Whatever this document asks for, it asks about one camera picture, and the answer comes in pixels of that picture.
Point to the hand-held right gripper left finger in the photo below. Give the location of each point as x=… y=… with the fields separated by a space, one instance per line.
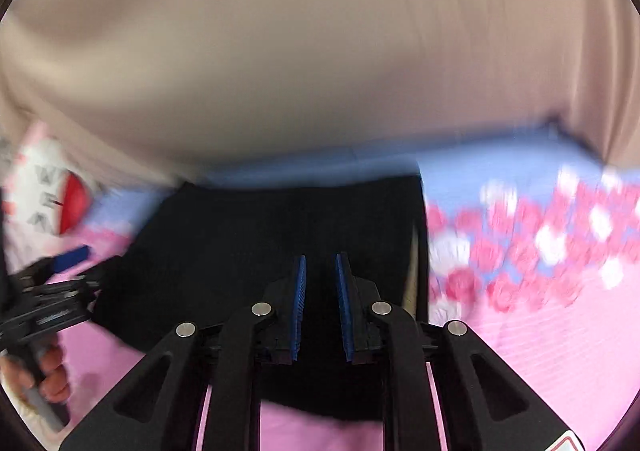
x=299 y=303

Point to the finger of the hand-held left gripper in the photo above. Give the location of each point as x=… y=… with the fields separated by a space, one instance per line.
x=70 y=257
x=102 y=273

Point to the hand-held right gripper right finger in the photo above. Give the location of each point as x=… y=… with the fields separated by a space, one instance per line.
x=343 y=303

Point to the black pants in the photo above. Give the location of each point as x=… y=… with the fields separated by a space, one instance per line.
x=225 y=241

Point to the person's left hand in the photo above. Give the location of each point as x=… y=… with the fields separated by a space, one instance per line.
x=52 y=378

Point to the white pillow with red print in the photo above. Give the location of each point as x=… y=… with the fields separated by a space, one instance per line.
x=37 y=181

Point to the pink floral bed sheet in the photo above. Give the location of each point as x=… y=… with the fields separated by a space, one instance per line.
x=525 y=356

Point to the beige curtain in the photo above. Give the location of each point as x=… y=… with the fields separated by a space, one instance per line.
x=300 y=31

